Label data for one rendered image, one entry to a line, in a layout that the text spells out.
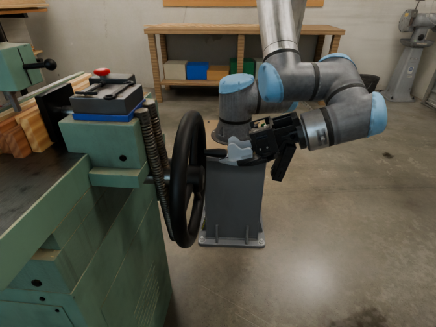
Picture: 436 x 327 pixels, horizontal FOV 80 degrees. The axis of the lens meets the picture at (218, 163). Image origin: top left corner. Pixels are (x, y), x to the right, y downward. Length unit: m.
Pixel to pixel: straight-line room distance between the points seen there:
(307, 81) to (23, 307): 0.73
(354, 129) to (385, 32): 3.75
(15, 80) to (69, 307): 0.41
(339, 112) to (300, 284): 0.97
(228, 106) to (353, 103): 0.61
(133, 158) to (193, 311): 0.92
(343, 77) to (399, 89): 3.55
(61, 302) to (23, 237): 0.20
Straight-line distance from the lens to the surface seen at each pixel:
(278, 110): 1.18
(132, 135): 0.47
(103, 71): 0.56
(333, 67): 0.68
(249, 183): 1.23
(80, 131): 0.51
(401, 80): 4.18
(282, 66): 0.64
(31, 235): 0.44
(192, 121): 0.48
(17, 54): 0.59
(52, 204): 0.46
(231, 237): 1.48
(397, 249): 1.76
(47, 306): 0.62
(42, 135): 0.57
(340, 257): 1.57
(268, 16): 0.73
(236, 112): 1.12
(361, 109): 0.62
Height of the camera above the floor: 1.14
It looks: 33 degrees down
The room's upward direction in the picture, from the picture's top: straight up
